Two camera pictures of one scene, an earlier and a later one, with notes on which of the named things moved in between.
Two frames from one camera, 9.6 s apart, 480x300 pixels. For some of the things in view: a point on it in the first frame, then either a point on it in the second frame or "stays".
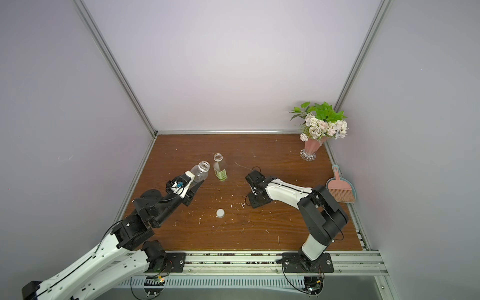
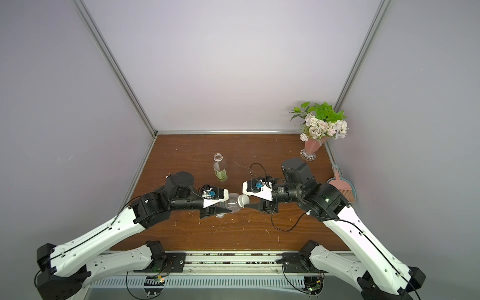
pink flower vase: [311, 145] stays
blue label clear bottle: [200, 171] → [232, 204]
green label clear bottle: [220, 167] stays
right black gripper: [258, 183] → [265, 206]
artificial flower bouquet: [320, 120] stays
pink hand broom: [340, 190] stays
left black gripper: [190, 194] → [207, 212]
